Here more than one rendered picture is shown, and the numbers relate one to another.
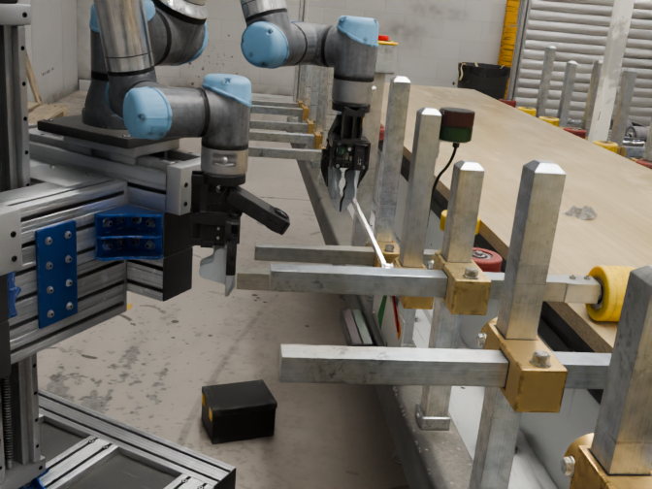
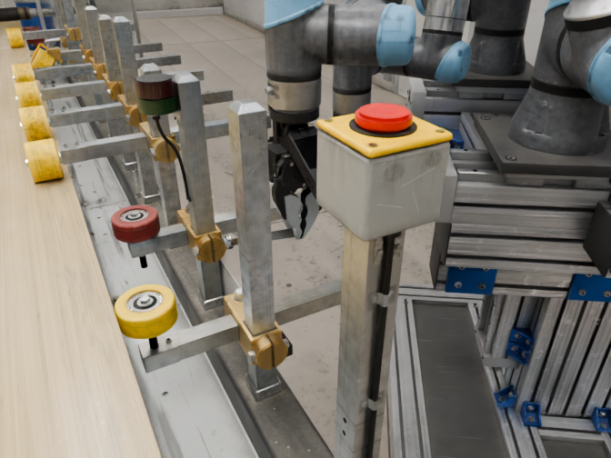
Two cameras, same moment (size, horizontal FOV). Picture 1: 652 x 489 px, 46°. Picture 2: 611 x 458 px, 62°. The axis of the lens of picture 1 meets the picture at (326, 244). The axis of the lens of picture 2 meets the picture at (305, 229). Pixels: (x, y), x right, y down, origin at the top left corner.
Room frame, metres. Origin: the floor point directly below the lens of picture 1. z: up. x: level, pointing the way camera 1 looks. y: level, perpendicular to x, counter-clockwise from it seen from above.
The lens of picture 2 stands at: (2.11, -0.25, 1.34)
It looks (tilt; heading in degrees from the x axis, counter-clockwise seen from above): 31 degrees down; 160
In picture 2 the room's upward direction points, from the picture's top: straight up
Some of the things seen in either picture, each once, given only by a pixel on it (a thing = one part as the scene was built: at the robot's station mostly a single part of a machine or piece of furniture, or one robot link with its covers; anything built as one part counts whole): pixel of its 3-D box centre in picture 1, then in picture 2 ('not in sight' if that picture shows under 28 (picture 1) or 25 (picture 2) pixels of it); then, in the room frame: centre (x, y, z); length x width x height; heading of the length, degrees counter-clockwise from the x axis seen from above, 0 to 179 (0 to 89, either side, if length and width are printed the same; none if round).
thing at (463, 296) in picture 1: (457, 279); (159, 141); (1.03, -0.19, 0.95); 0.14 x 0.06 x 0.05; 8
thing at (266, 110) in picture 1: (296, 113); not in sight; (3.23, 0.17, 0.82); 0.44 x 0.03 x 0.04; 98
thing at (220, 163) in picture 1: (224, 160); (350, 101); (1.21, 0.17, 1.05); 0.08 x 0.08 x 0.05
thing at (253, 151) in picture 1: (313, 155); not in sight; (2.49, 0.07, 0.80); 0.44 x 0.03 x 0.04; 98
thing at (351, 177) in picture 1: (351, 191); (285, 211); (1.44, -0.04, 0.96); 0.06 x 0.03 x 0.09; 8
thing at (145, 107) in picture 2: (454, 131); (157, 102); (1.31, -0.20, 1.11); 0.06 x 0.06 x 0.02
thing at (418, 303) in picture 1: (412, 280); (199, 234); (1.28, -0.16, 0.85); 0.14 x 0.06 x 0.05; 8
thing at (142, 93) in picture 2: (456, 116); (155, 85); (1.31, -0.20, 1.14); 0.06 x 0.06 x 0.02
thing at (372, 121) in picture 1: (367, 168); (361, 410); (1.81, -0.08, 0.93); 0.05 x 0.05 x 0.45; 8
